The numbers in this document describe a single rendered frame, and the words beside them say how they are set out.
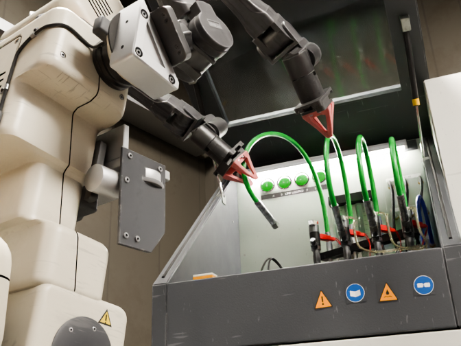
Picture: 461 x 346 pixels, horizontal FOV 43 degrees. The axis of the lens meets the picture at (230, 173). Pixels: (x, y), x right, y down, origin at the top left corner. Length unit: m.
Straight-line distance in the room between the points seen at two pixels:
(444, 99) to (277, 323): 0.84
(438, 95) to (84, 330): 1.26
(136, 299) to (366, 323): 2.26
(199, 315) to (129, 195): 0.51
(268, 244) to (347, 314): 0.71
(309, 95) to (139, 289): 2.29
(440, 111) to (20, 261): 1.24
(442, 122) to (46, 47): 1.14
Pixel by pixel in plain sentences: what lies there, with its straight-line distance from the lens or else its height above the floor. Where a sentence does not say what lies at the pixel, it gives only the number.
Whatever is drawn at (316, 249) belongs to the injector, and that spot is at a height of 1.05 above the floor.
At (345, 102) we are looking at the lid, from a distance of 1.87.
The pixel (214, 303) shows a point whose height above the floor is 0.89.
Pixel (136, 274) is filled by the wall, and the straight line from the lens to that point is 3.39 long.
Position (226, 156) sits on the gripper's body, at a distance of 1.49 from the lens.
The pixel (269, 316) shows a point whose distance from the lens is 1.29.
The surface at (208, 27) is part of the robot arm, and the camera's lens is 0.99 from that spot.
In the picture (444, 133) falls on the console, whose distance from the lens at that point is 1.69.
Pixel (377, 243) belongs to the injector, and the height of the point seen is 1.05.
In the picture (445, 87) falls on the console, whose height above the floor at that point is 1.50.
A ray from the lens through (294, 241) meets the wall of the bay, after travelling 1.89.
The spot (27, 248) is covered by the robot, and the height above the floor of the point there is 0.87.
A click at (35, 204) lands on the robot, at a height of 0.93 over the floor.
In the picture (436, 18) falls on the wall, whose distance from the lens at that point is 3.71.
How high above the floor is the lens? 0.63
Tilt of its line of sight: 24 degrees up
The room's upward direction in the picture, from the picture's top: 3 degrees counter-clockwise
